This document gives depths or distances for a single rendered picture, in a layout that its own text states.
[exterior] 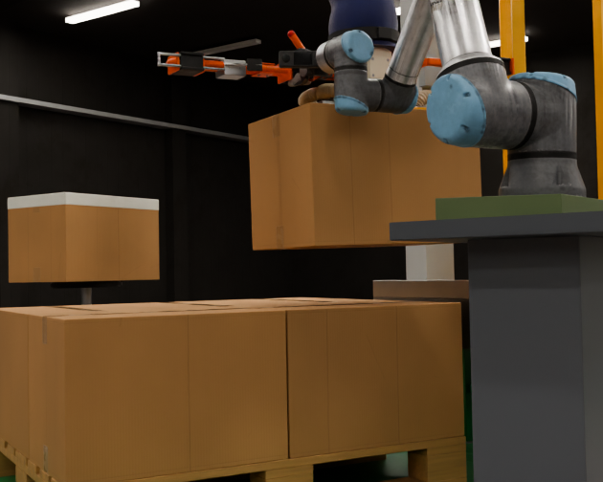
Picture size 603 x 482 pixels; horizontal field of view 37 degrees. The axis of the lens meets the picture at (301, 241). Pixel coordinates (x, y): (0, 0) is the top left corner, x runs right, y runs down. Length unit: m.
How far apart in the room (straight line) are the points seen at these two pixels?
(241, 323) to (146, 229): 2.18
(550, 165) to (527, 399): 0.50
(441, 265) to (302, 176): 1.72
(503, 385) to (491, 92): 0.62
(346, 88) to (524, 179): 0.63
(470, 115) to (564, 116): 0.25
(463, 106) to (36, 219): 2.76
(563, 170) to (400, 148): 0.76
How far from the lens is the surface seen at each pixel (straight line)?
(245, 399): 2.41
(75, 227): 4.19
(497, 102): 1.94
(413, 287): 3.04
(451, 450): 2.79
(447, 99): 1.94
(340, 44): 2.46
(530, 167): 2.03
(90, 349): 2.25
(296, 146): 2.59
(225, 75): 2.63
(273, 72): 2.70
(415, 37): 2.43
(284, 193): 2.65
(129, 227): 4.43
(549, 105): 2.03
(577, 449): 1.97
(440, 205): 2.03
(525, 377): 1.99
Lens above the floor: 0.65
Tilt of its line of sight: 2 degrees up
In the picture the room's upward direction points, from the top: 1 degrees counter-clockwise
